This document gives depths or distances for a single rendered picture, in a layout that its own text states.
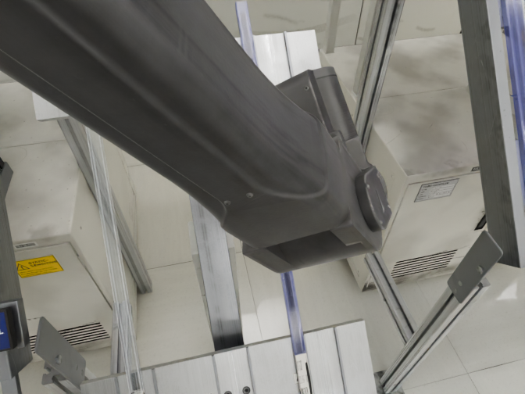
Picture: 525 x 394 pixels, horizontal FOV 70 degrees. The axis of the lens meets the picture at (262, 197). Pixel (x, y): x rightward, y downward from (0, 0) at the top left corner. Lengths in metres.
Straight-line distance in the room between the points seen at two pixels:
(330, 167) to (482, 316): 1.40
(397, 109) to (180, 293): 0.95
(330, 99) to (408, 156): 0.72
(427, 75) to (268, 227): 1.19
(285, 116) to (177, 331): 1.24
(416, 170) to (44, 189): 0.86
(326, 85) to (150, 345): 1.19
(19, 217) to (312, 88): 0.78
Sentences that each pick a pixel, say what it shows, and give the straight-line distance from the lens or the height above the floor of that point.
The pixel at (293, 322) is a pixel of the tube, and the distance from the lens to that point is 0.47.
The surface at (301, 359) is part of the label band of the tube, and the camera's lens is 0.49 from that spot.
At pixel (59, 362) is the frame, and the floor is 0.70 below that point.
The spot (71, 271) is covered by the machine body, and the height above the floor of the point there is 0.49.
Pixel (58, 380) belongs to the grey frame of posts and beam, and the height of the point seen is 0.62.
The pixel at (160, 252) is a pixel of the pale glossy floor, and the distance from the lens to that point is 1.55.
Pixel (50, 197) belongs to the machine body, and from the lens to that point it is 0.96.
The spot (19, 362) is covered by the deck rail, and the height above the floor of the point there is 0.71.
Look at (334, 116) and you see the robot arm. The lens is 0.29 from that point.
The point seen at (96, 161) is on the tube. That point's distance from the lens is 0.46.
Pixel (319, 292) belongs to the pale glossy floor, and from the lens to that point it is 1.42.
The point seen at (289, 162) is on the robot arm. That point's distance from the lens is 0.16.
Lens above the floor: 1.24
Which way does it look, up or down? 48 degrees down
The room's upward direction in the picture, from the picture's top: straight up
